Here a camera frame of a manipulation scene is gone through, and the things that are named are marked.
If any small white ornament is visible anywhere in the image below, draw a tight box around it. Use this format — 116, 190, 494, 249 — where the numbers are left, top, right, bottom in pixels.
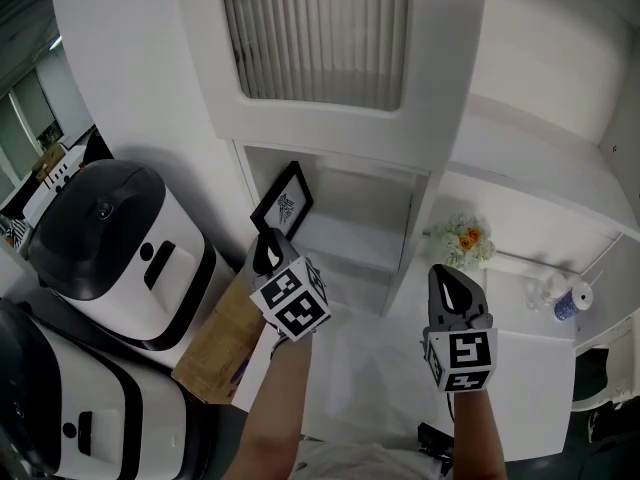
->
524, 272, 569, 313

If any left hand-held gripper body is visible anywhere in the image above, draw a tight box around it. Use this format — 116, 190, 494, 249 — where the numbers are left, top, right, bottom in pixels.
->
248, 256, 333, 342

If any white vase with flowers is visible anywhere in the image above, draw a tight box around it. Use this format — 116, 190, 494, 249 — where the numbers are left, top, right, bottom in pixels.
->
423, 212, 498, 272

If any person's left forearm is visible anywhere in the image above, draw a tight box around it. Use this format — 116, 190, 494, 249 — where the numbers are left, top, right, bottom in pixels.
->
238, 335, 314, 480

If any person's right forearm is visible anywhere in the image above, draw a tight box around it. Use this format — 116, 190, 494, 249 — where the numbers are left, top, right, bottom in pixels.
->
448, 390, 507, 480

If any white and black robot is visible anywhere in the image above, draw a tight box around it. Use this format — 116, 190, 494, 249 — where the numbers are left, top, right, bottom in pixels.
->
0, 297, 202, 480
27, 159, 220, 354

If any striped black and white cloth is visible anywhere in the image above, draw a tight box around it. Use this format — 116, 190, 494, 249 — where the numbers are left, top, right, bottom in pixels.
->
3, 217, 27, 250

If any white shelf compartment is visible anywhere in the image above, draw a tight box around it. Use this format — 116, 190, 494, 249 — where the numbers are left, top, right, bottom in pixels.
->
233, 140, 432, 275

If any white cabinet with black marks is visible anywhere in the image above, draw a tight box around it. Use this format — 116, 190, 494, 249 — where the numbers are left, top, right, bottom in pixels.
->
22, 145, 87, 220

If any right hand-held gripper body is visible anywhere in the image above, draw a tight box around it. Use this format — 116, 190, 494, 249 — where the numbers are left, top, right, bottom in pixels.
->
423, 311, 500, 395

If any person's white shirt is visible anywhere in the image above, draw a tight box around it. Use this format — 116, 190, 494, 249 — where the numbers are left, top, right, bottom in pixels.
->
292, 442, 454, 480

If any black waist-mounted device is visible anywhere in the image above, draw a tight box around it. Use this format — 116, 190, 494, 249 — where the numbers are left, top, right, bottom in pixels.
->
417, 421, 457, 475

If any blue patterned cup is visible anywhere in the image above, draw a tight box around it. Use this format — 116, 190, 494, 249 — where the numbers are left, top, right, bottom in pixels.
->
553, 281, 595, 322

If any black picture frame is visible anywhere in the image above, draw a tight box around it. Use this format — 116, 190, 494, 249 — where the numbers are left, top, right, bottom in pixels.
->
249, 161, 315, 242

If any white desk hutch shelving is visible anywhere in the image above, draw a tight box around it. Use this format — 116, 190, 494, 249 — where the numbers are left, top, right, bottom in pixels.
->
172, 0, 640, 319

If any ribbed glass cabinet door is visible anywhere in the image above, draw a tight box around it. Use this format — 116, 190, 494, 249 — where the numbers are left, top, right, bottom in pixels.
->
173, 0, 489, 173

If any brown cardboard box blue print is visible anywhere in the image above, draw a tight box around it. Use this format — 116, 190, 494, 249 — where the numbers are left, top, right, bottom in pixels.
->
171, 274, 267, 406

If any plain brown cardboard box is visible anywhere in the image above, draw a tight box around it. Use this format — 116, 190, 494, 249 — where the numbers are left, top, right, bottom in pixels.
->
31, 142, 67, 180

